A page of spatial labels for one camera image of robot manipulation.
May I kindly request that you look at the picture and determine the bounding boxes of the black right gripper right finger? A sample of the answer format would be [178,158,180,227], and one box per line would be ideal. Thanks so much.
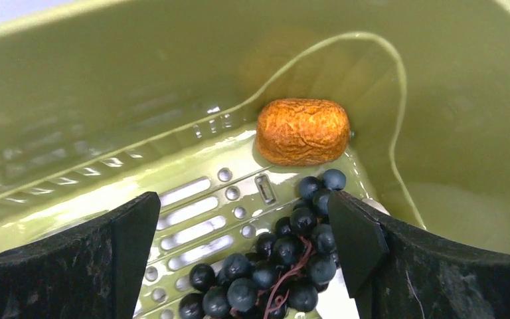
[328,191,510,318]

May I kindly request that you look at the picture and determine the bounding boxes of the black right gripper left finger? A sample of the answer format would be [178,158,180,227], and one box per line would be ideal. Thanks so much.
[0,192,160,318]

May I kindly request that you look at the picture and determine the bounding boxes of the orange toy fruit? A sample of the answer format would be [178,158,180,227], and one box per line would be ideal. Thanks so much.
[254,98,350,167]

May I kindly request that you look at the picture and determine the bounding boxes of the dark blue toy grapes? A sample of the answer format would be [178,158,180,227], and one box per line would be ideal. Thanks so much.
[178,169,347,318]

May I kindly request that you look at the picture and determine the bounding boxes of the green plastic bin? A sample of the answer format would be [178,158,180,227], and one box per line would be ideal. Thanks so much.
[0,1,510,318]

